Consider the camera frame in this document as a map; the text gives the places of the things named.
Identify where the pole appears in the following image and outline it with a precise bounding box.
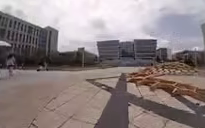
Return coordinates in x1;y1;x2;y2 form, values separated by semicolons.
81;47;86;68

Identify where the grey block building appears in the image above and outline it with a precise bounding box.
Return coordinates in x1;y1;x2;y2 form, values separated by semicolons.
96;38;158;67

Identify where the row of trees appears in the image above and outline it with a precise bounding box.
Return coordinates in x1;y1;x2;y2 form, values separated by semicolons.
21;49;99;68

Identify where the pile of wooden planks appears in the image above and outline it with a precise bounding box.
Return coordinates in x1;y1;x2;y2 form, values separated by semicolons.
126;61;205;104

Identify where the grey paved plaza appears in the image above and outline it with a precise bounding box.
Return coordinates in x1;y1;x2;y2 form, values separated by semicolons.
0;65;205;128

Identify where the low building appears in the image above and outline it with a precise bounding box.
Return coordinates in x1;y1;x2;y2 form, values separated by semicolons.
172;49;205;66

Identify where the long grey windowed building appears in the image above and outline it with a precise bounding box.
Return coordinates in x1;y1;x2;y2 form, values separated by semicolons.
0;7;60;66

